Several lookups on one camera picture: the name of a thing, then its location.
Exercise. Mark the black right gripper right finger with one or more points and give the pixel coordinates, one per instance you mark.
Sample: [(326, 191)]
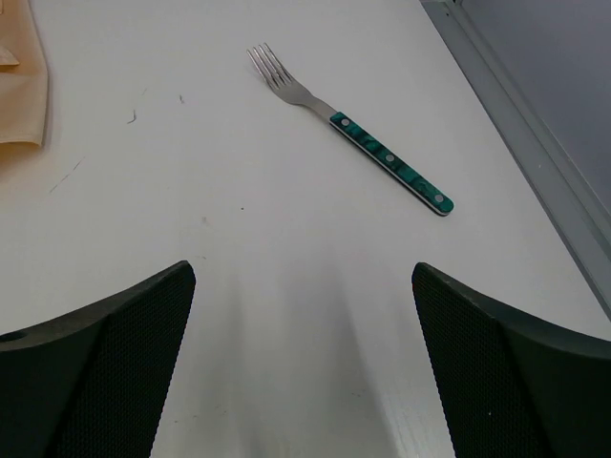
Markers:
[(511, 384)]

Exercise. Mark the beige cloth napkin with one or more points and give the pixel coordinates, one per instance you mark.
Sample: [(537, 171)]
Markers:
[(24, 76)]

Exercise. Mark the aluminium frame rail right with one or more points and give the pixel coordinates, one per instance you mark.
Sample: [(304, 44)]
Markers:
[(579, 217)]

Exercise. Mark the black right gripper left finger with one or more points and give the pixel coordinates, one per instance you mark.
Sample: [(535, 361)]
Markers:
[(93, 382)]

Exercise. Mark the green handled fork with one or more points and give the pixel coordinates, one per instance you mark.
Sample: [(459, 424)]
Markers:
[(283, 84)]

